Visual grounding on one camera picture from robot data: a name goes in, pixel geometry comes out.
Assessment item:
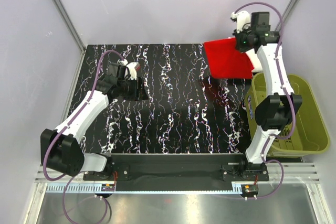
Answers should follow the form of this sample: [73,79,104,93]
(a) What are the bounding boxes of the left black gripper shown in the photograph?
[118,77,149,102]

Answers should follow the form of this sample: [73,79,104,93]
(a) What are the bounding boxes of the red t-shirt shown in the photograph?
[204,38,254,79]

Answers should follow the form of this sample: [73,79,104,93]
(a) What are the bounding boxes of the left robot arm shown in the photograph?
[40,75,148,181]

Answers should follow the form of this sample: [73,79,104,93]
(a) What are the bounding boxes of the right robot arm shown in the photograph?
[234,30,302,180]

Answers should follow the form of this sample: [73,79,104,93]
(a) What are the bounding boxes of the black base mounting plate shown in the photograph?
[83,154,269,182]

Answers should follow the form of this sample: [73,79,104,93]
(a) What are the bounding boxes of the olive green plastic basket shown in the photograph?
[244,73,330,158]

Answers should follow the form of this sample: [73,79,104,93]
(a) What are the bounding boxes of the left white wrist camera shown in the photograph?
[107,62,140,80]

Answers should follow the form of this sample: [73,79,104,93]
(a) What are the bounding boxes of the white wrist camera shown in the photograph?
[107,62,140,80]
[229,10,272,35]

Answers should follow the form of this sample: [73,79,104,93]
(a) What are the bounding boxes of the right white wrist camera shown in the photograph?
[229,10,272,35]

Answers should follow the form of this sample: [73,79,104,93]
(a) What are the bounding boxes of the left aluminium corner post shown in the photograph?
[52,0,86,53]

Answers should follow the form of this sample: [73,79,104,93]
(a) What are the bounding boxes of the white slotted cable duct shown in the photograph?
[46,183,243,195]

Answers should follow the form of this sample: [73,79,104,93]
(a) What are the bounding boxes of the aluminium frame rail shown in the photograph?
[34,163,321,183]

